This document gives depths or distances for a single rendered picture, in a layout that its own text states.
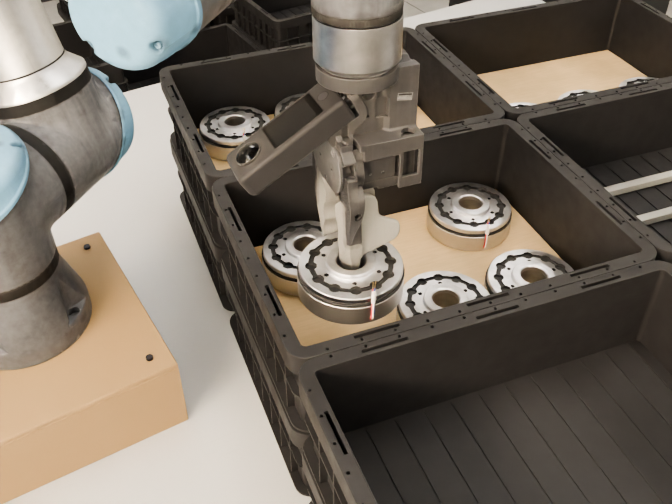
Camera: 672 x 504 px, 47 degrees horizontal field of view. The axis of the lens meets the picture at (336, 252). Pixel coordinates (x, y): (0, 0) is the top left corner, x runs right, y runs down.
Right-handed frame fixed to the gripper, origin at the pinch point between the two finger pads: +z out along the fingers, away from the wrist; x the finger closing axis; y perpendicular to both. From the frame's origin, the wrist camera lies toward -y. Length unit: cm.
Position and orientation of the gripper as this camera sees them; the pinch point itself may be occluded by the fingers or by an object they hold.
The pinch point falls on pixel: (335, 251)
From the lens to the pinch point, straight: 77.8
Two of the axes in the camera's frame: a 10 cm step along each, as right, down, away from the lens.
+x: -3.6, -5.8, 7.3
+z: 0.1, 7.8, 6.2
